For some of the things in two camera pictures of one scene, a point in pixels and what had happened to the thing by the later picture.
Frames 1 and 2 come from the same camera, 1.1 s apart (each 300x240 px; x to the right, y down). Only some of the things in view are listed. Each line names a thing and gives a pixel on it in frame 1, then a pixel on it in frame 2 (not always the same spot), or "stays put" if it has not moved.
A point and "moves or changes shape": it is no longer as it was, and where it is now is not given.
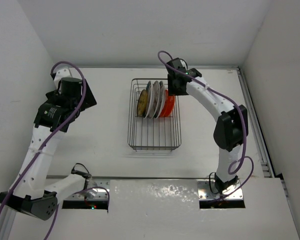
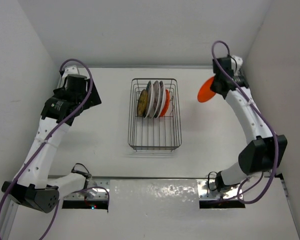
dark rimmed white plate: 162,95 stays put
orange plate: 168,105 moves or changes shape
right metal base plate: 204,193 stays put
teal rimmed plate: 150,98 stays put
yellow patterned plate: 141,103 stays put
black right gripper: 172,91 to 212,89
